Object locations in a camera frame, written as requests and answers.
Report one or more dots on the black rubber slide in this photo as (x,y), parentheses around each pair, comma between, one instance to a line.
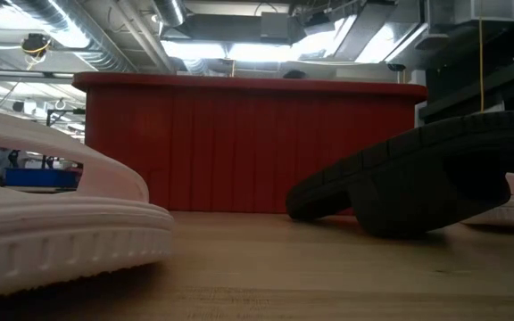
(417,178)

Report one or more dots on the red plastic bin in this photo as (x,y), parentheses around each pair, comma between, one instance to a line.
(248,147)

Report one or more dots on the blue storage bin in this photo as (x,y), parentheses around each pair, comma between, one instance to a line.
(43,177)

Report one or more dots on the black equipment rack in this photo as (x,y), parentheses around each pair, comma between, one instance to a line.
(484,84)

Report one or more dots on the rectangular metal air duct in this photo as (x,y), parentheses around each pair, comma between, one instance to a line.
(373,31)

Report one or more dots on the silver spiral air duct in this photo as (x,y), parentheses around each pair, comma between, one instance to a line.
(83,44)

